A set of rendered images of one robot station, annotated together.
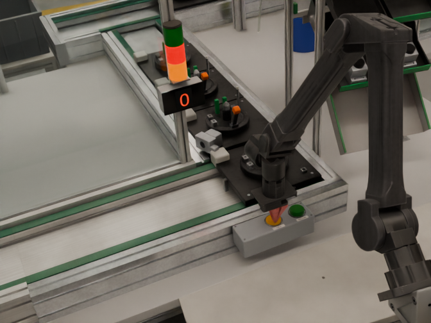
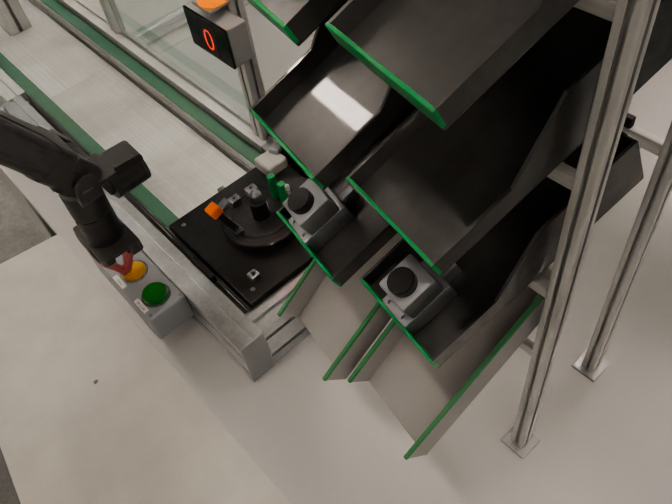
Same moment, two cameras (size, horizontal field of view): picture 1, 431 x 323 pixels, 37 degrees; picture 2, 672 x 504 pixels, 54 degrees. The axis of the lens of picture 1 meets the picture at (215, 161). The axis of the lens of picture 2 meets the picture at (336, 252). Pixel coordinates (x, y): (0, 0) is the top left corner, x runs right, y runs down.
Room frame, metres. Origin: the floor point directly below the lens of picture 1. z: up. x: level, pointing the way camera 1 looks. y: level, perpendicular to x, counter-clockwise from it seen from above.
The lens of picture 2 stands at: (1.41, -0.92, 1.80)
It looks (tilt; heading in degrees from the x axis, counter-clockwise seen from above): 51 degrees down; 76
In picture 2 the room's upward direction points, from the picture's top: 10 degrees counter-clockwise
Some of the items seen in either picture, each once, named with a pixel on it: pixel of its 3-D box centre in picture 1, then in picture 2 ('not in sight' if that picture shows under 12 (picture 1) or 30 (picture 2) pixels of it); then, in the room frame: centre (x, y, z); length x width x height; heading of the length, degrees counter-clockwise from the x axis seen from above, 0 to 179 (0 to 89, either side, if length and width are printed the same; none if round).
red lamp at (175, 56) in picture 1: (175, 52); not in sight; (1.52, 0.08, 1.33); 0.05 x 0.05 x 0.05
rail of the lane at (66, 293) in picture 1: (199, 242); (119, 212); (1.24, 0.06, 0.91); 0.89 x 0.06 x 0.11; 111
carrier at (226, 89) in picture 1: (197, 79); not in sight; (1.95, 0.04, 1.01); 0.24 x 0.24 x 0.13; 21
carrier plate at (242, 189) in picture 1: (264, 167); (264, 225); (1.48, -0.14, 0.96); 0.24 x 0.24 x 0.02; 21
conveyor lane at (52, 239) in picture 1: (167, 208); (188, 160); (1.40, 0.15, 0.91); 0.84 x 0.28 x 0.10; 111
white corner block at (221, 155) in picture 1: (220, 157); (272, 165); (1.54, -0.01, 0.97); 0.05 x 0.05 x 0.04; 21
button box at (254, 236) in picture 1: (273, 229); (140, 281); (1.25, -0.14, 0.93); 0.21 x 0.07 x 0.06; 111
